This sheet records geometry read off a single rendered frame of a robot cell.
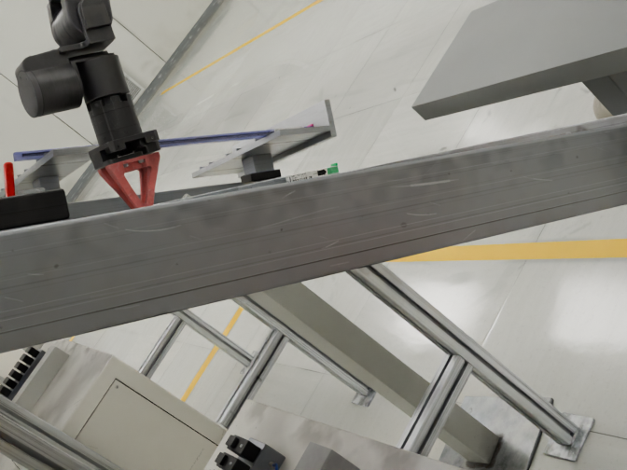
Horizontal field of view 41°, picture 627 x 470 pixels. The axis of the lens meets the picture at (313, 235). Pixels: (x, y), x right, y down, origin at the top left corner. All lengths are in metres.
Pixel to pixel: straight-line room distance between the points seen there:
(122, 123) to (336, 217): 0.59
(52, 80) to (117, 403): 1.09
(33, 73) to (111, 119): 0.11
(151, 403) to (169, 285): 1.55
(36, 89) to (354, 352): 0.79
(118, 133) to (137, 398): 1.04
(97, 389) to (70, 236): 1.52
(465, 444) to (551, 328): 0.34
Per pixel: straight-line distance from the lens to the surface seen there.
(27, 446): 1.20
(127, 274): 0.48
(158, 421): 2.04
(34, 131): 8.79
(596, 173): 0.68
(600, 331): 1.80
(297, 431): 1.11
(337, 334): 1.55
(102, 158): 1.09
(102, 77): 1.09
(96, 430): 2.00
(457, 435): 1.72
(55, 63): 1.08
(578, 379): 1.76
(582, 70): 1.26
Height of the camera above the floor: 1.15
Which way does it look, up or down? 21 degrees down
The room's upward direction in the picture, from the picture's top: 51 degrees counter-clockwise
